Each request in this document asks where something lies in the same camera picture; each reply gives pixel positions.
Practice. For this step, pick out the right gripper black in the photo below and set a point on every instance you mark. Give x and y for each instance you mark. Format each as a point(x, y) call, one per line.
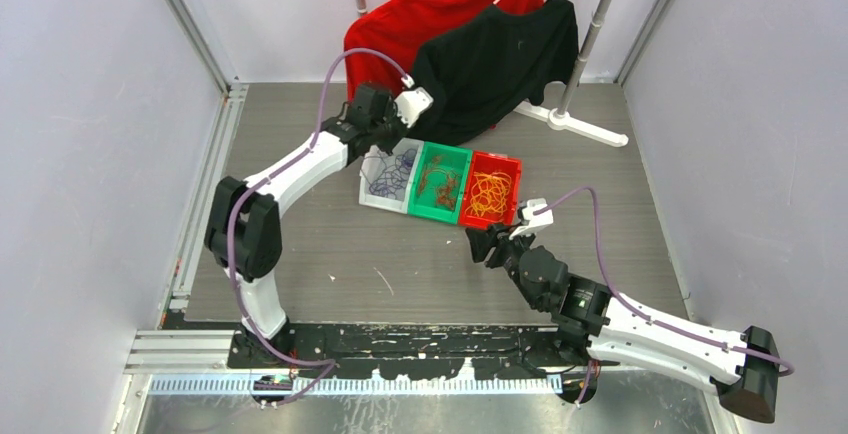
point(482, 240)

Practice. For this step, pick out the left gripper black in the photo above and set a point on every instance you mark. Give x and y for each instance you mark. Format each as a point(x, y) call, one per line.
point(403, 131)

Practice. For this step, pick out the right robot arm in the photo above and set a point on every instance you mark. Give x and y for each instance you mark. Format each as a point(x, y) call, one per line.
point(597, 325)

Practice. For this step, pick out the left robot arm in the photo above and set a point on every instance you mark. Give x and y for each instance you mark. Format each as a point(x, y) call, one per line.
point(244, 233)

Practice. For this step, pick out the red plastic bin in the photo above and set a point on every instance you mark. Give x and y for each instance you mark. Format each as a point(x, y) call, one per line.
point(491, 190)

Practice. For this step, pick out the white plastic bin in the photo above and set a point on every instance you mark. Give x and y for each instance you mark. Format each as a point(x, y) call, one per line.
point(386, 180)

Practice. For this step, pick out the green plastic bin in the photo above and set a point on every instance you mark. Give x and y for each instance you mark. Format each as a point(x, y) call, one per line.
point(439, 183)

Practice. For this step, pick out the red t-shirt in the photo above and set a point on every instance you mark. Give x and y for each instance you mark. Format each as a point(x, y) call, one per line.
point(399, 27)

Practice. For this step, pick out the black t-shirt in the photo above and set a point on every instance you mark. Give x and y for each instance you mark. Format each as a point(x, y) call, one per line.
point(481, 71)

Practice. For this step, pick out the white clothes rack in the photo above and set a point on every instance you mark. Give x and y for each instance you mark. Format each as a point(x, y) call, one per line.
point(559, 118)

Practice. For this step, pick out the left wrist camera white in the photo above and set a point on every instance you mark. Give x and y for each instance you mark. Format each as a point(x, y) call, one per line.
point(412, 102)

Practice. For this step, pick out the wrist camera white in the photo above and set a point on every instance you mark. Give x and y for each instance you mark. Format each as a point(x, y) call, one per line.
point(412, 102)
point(534, 215)

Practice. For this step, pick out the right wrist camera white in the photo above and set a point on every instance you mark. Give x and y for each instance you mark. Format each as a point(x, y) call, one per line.
point(534, 215)

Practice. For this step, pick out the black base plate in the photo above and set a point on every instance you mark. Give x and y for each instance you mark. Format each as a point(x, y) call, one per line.
point(425, 352)

